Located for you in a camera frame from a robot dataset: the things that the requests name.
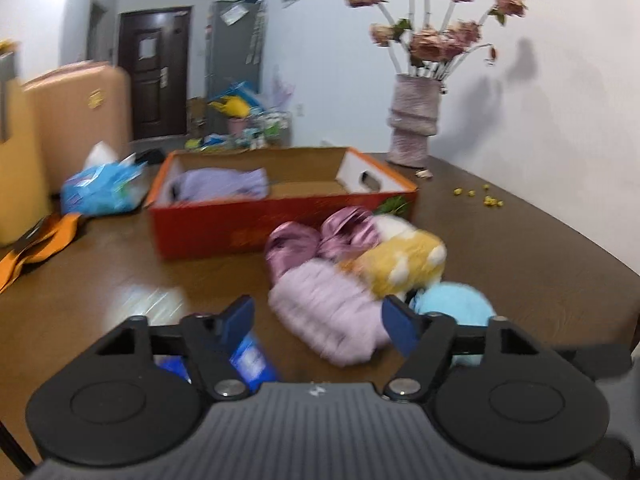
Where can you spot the yellow plastic toy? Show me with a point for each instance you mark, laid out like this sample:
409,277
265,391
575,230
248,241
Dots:
232,107

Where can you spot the scattered yellow crumbs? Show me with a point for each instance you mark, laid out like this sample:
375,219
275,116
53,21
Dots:
487,201

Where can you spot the blue white packet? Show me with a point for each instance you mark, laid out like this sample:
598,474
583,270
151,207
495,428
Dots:
255,360

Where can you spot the dark brown door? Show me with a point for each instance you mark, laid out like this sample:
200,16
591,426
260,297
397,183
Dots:
155,80

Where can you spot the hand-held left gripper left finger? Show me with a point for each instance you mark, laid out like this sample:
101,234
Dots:
239,322

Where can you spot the pink suitcase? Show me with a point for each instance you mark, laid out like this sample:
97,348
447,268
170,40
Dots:
80,120

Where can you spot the light blue fuzzy cloth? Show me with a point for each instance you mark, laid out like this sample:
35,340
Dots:
450,300

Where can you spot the small beige scrap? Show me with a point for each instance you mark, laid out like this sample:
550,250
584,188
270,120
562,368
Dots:
424,173

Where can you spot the pile of colourful clutter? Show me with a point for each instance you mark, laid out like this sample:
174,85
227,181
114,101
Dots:
260,127

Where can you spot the pink ribbed vase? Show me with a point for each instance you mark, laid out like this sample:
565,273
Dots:
412,120

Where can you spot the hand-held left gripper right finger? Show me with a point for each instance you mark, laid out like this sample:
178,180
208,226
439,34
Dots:
400,327

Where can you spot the light purple cloth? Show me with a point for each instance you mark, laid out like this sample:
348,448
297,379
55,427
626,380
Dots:
220,185

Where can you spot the pink fuzzy cloth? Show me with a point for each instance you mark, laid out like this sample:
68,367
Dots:
330,310

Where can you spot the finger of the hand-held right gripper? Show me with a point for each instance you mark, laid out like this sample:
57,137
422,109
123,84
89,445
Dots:
595,362

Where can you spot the grey refrigerator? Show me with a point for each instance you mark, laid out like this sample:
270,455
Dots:
235,50

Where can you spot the yellow white plush toy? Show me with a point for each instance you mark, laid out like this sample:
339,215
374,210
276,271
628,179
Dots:
400,260

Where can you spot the blue tissue pack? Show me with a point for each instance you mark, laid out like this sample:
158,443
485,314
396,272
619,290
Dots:
100,190

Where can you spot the red cardboard box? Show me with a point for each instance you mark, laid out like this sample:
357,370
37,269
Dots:
210,230

